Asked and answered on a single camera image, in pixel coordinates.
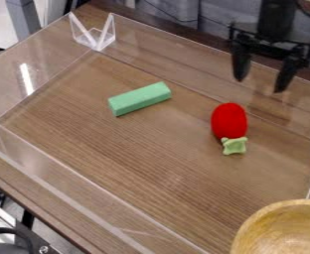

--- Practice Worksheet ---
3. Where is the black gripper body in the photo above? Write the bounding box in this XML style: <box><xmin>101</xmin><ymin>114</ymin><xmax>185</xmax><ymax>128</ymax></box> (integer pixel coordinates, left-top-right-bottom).
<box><xmin>228</xmin><ymin>22</ymin><xmax>310</xmax><ymax>67</ymax></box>

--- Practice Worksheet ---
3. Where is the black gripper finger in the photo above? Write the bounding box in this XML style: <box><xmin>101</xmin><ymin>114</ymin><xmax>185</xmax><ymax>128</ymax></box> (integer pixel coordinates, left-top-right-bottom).
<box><xmin>274</xmin><ymin>55</ymin><xmax>303</xmax><ymax>93</ymax></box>
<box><xmin>232</xmin><ymin>42</ymin><xmax>251</xmax><ymax>81</ymax></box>

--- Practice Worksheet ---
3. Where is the red plush strawberry fruit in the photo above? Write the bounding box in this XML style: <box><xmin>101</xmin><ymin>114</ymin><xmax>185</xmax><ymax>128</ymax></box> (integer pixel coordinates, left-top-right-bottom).
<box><xmin>211</xmin><ymin>102</ymin><xmax>247</xmax><ymax>156</ymax></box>

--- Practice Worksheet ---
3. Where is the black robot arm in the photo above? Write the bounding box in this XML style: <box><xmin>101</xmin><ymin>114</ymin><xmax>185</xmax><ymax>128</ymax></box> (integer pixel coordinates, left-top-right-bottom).
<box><xmin>228</xmin><ymin>0</ymin><xmax>310</xmax><ymax>93</ymax></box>

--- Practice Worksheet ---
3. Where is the green rectangular block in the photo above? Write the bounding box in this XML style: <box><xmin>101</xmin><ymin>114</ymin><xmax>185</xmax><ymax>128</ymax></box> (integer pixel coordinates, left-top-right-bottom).
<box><xmin>108</xmin><ymin>81</ymin><xmax>172</xmax><ymax>116</ymax></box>

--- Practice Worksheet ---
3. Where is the wooden bowl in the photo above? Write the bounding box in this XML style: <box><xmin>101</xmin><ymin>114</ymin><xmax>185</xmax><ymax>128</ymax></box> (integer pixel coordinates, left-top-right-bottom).
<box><xmin>230</xmin><ymin>199</ymin><xmax>310</xmax><ymax>254</ymax></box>

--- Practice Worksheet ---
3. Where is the clear acrylic tray enclosure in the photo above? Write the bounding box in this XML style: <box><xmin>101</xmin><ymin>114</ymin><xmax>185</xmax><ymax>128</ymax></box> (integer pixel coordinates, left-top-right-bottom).
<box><xmin>0</xmin><ymin>6</ymin><xmax>310</xmax><ymax>254</ymax></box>

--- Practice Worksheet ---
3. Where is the black metal bracket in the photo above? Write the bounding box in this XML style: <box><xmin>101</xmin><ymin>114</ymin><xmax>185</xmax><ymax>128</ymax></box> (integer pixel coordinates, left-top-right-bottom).
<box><xmin>14</xmin><ymin>222</ymin><xmax>62</xmax><ymax>254</ymax></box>

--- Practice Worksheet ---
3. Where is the black cable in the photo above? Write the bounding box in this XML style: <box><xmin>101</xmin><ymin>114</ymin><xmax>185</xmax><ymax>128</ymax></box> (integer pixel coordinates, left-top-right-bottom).
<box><xmin>0</xmin><ymin>225</ymin><xmax>30</xmax><ymax>254</ymax></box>

